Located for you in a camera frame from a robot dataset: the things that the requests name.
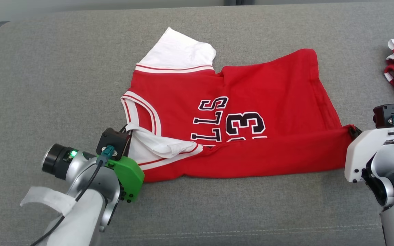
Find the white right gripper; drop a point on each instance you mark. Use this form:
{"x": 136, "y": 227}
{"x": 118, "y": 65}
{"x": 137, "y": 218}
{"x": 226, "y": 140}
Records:
{"x": 364, "y": 147}

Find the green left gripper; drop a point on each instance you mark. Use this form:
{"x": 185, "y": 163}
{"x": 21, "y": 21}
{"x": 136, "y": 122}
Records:
{"x": 130, "y": 177}

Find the red and white jersey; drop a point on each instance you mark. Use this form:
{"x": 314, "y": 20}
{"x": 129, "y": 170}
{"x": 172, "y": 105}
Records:
{"x": 268, "y": 157}

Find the white tape strip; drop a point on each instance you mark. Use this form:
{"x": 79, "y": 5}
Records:
{"x": 46, "y": 200}

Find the grey fabric sofa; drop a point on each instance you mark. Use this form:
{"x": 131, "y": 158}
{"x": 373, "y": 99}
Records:
{"x": 217, "y": 212}

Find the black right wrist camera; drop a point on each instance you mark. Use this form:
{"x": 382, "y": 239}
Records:
{"x": 385, "y": 114}

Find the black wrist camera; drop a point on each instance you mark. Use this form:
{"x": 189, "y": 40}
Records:
{"x": 385, "y": 114}
{"x": 115, "y": 141}

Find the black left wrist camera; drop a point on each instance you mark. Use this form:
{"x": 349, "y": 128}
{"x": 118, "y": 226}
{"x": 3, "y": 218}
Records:
{"x": 115, "y": 141}

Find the grey partition post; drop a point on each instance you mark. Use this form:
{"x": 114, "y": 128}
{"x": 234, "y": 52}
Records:
{"x": 238, "y": 2}

